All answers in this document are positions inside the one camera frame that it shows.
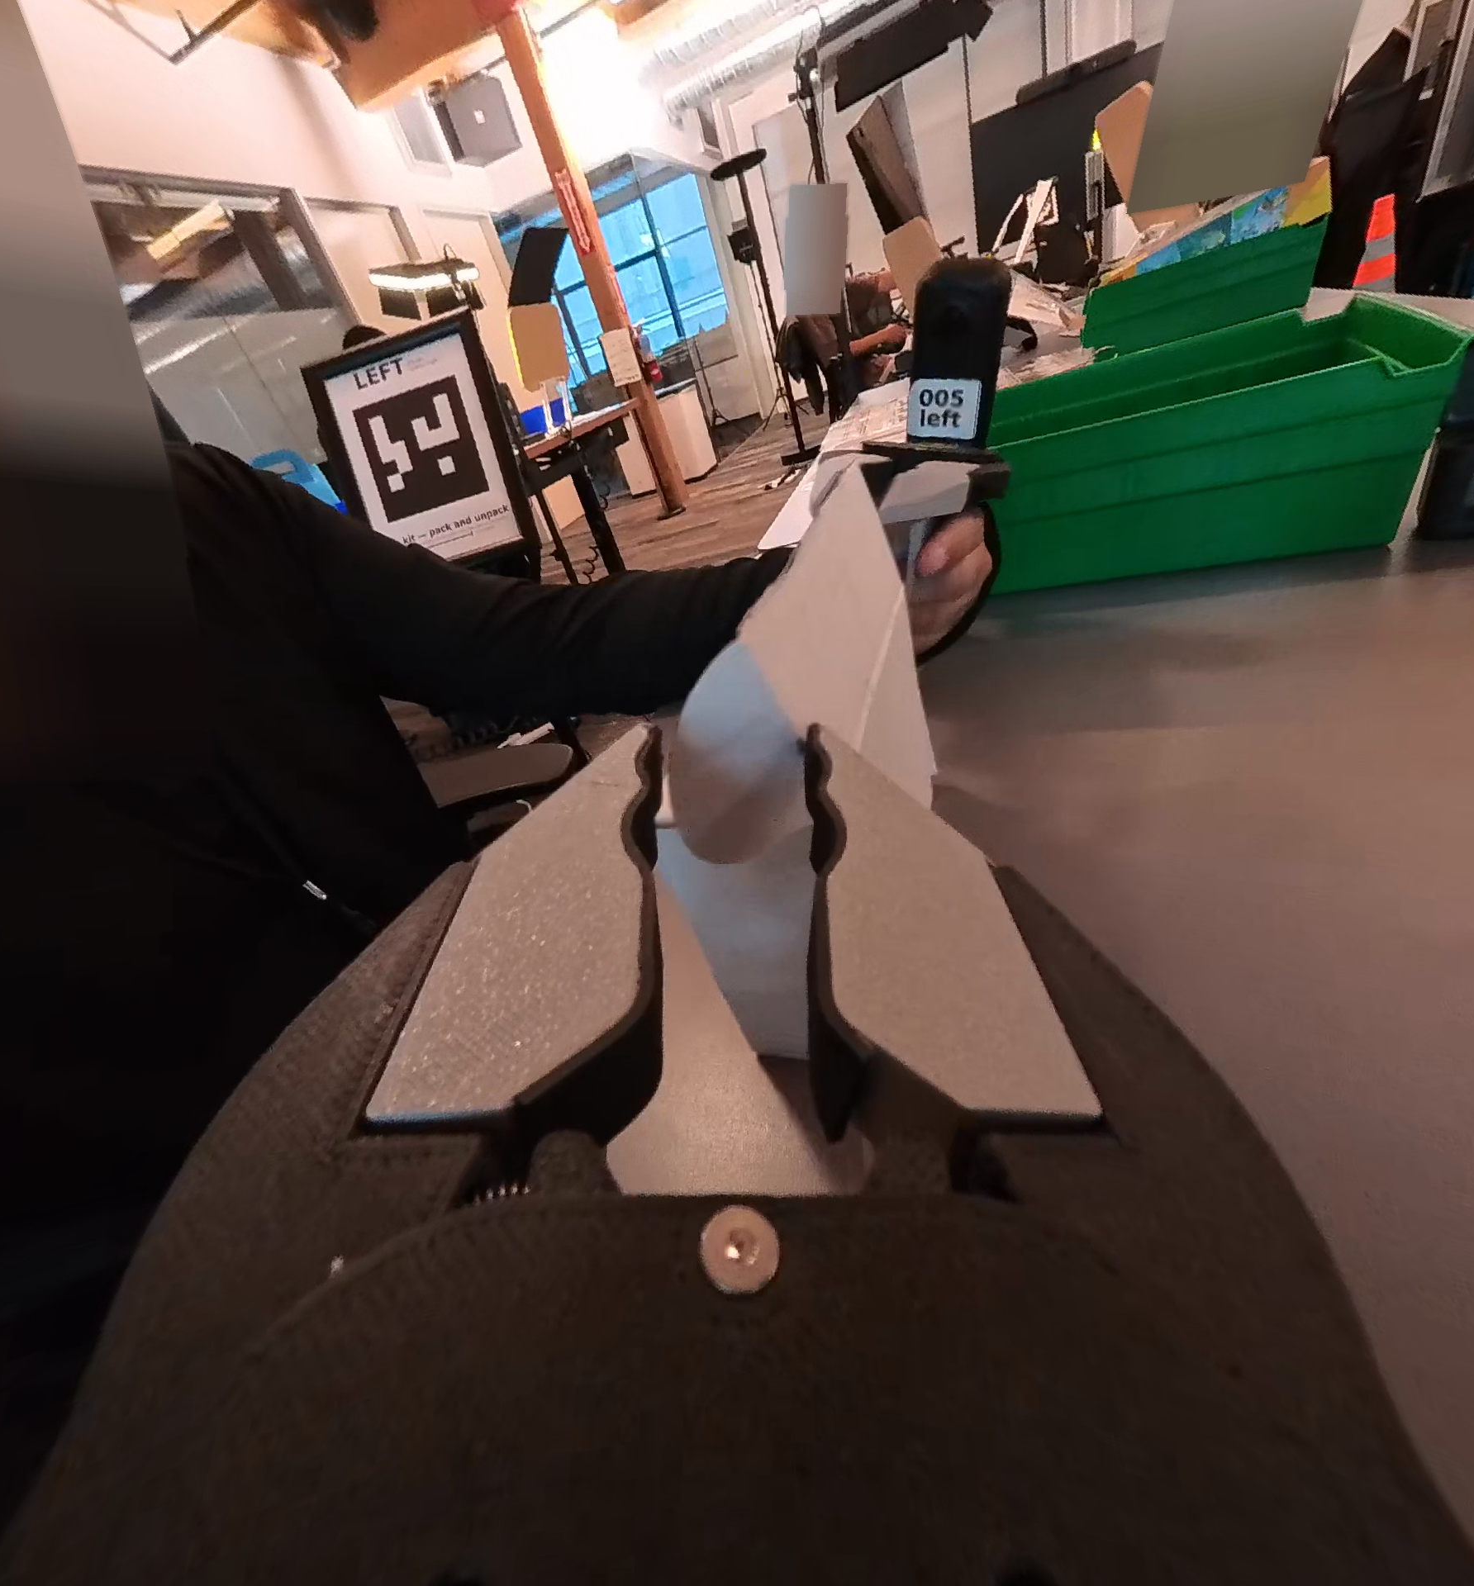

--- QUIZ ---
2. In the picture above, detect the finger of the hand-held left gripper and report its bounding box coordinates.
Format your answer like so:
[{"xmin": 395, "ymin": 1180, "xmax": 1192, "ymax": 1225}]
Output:
[{"xmin": 875, "ymin": 471, "xmax": 977, "ymax": 525}]

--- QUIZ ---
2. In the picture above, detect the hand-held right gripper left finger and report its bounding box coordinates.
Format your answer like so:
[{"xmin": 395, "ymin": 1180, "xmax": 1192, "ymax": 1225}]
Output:
[{"xmin": 364, "ymin": 723, "xmax": 669, "ymax": 1142}]

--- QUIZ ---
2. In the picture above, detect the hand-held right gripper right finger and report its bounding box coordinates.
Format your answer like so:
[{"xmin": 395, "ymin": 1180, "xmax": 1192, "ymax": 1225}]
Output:
[{"xmin": 804, "ymin": 723, "xmax": 1108, "ymax": 1144}]

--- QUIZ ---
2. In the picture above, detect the white cardboard mailer box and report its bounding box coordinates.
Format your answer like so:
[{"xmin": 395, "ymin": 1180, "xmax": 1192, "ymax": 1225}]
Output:
[{"xmin": 666, "ymin": 460, "xmax": 938, "ymax": 1199}]

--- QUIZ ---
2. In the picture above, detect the green plastic bin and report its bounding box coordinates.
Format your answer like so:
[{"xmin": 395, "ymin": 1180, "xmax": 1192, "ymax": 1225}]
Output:
[
  {"xmin": 1082, "ymin": 223, "xmax": 1330, "ymax": 357},
  {"xmin": 984, "ymin": 298, "xmax": 1474, "ymax": 598}
]

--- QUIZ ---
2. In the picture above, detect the person's left forearm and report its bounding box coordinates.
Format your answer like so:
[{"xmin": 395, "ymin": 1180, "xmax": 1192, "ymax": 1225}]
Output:
[{"xmin": 179, "ymin": 439, "xmax": 803, "ymax": 724}]

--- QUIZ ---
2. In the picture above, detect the colourful printed box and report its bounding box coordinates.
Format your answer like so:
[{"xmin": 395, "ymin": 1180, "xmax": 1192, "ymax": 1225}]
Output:
[{"xmin": 1128, "ymin": 160, "xmax": 1335, "ymax": 278}]

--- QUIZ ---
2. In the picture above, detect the person's left hand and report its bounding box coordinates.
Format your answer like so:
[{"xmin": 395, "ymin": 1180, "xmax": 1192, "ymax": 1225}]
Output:
[{"xmin": 901, "ymin": 502, "xmax": 1000, "ymax": 659}]

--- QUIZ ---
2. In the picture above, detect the black floor lamp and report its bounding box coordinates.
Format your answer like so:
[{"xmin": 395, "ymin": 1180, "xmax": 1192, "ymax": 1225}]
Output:
[{"xmin": 708, "ymin": 149, "xmax": 816, "ymax": 471}]

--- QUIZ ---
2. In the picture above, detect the black softbox light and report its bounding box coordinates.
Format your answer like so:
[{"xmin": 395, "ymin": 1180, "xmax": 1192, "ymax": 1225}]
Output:
[{"xmin": 509, "ymin": 224, "xmax": 574, "ymax": 311}]

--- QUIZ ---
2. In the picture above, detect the orange traffic cone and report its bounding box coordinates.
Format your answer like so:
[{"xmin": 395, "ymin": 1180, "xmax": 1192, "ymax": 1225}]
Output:
[{"xmin": 1355, "ymin": 191, "xmax": 1401, "ymax": 297}]

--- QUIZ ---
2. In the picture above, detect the black white tag sign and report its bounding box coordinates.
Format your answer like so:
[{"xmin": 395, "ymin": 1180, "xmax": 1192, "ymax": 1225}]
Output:
[{"xmin": 301, "ymin": 314, "xmax": 544, "ymax": 576}]

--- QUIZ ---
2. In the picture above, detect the studio light panel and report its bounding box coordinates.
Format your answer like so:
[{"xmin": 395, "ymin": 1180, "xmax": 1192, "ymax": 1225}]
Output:
[{"xmin": 368, "ymin": 246, "xmax": 488, "ymax": 321}]

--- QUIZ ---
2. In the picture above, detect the orange wooden post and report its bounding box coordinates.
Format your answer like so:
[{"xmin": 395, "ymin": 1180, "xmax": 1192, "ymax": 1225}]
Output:
[{"xmin": 494, "ymin": 10, "xmax": 692, "ymax": 521}]

